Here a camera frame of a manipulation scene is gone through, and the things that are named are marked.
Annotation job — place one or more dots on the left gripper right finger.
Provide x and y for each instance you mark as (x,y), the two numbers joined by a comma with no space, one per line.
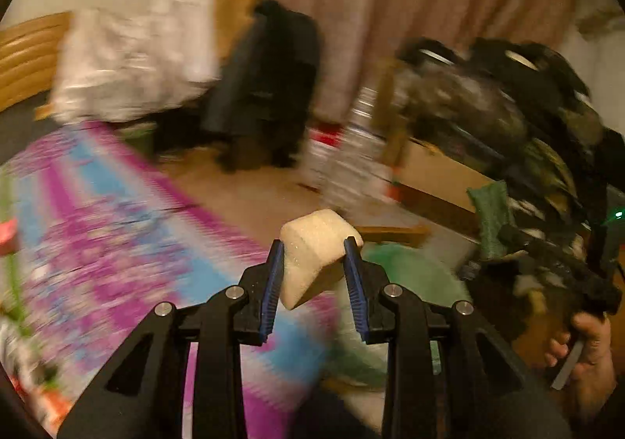
(365,281)

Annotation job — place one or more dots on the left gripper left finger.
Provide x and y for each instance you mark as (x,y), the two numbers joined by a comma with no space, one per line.
(254,322)

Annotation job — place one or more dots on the white foam piece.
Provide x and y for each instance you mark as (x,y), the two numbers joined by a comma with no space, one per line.
(313,253)

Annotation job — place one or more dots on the green trash bin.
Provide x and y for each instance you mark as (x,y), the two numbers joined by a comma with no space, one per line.
(359,364)

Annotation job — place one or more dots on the person right hand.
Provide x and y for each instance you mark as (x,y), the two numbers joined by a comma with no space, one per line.
(593,376)

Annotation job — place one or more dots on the wooden stool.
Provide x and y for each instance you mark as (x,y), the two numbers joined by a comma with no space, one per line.
(413,236)

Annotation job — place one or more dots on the clear plastic water bottle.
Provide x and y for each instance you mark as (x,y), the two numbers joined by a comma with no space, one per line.
(354,175)

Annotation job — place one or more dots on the cardboard box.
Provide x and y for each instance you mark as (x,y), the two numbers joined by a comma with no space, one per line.
(435,187)

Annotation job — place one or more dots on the red white package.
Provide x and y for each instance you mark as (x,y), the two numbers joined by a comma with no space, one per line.
(319,147)

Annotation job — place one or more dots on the floral purple blue bedsheet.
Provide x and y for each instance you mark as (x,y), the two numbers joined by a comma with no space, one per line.
(117,306)

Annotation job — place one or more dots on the camouflage clothes pile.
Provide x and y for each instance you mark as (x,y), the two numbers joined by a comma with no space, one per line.
(516,113)

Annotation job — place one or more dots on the black jacket on chair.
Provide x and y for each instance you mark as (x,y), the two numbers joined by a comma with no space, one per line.
(259,108)

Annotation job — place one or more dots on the white satin pillow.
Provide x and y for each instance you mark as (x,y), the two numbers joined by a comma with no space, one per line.
(121,68)

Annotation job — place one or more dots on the wooden headboard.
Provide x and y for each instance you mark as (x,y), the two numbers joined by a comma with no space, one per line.
(29,56)

